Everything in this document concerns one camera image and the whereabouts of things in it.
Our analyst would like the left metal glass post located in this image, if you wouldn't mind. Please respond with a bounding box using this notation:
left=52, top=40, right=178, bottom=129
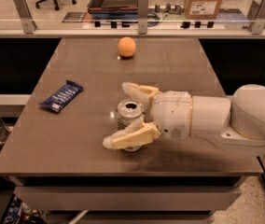
left=13, top=0, right=36, bottom=35

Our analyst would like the metal glass post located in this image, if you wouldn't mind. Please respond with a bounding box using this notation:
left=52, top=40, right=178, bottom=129
left=247, top=0, right=265, bottom=35
left=13, top=0, right=36, bottom=35
left=138, top=0, right=148, bottom=35

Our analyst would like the grey table drawer front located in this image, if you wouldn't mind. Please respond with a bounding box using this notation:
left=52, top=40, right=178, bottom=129
left=15, top=187, right=241, bottom=212

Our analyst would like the white green 7up can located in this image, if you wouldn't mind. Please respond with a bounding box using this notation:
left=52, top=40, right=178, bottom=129
left=116, top=98, right=146, bottom=153

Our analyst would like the cardboard box with label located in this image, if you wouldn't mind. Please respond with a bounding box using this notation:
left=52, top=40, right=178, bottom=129
left=184, top=0, right=222, bottom=20

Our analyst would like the orange fruit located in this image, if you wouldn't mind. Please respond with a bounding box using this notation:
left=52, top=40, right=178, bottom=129
left=118, top=36, right=135, bottom=58

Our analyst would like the right metal glass post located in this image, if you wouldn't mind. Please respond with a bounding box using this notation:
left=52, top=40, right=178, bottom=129
left=247, top=0, right=265, bottom=35

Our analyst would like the blue snack bar wrapper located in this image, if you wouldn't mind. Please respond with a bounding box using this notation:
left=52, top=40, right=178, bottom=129
left=40, top=80, right=83, bottom=113

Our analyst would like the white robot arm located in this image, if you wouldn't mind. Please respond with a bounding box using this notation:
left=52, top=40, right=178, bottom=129
left=103, top=82, right=265, bottom=156

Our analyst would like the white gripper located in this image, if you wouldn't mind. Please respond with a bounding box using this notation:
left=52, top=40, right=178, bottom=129
left=103, top=82, right=192, bottom=149

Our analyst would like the bin of colourful items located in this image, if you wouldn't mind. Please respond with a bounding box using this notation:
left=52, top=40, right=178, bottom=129
left=0, top=194, right=46, bottom=224

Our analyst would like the middle metal glass post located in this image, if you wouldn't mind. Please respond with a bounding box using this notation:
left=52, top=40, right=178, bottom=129
left=138, top=0, right=148, bottom=35

